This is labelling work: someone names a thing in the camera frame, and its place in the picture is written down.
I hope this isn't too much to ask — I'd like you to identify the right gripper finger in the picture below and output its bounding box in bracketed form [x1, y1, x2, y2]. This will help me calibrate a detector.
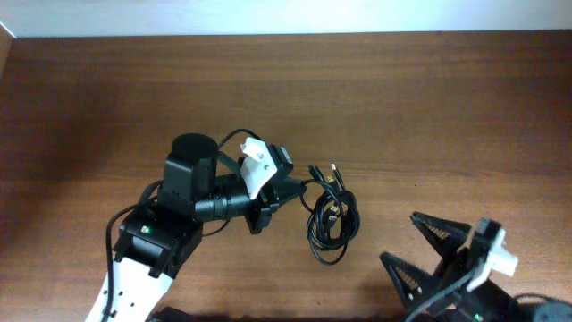
[380, 252, 436, 313]
[410, 211, 471, 258]

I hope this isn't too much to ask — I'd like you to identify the black usb cable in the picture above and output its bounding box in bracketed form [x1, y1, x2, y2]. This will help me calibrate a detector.
[298, 163, 361, 267]
[307, 164, 358, 251]

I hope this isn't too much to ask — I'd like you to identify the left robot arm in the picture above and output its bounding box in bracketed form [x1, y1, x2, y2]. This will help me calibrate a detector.
[87, 133, 307, 321]

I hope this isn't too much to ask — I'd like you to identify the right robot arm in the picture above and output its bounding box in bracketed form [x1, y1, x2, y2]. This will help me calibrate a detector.
[380, 211, 571, 322]

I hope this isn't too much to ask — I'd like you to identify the left camera cable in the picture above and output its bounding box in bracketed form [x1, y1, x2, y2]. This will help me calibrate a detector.
[100, 128, 263, 322]

